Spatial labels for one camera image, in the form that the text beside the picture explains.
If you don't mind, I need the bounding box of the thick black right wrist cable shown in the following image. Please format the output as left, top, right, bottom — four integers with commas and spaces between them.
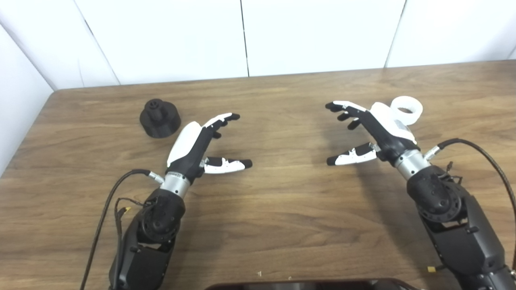
423, 138, 516, 270

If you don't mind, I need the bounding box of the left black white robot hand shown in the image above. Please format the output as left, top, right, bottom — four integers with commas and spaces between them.
160, 113, 253, 199

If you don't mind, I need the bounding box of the thin black wrist wire loop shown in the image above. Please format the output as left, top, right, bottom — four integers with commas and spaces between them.
443, 161, 464, 184

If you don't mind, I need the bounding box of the black robot chest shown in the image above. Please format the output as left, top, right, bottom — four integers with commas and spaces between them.
205, 279, 420, 290

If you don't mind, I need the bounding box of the thick black wrist cable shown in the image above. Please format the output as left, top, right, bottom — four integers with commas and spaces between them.
80, 169, 165, 290
423, 138, 516, 270

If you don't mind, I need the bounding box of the thick black left wrist cable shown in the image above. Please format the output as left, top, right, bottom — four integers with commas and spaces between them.
80, 169, 165, 290

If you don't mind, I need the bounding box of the round black plastic part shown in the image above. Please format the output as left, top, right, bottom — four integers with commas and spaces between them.
139, 99, 181, 139

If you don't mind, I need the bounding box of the white toothed plastic ring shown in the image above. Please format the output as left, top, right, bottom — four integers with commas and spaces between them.
390, 96, 423, 125

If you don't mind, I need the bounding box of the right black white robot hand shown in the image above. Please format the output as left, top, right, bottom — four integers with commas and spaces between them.
325, 101, 431, 180

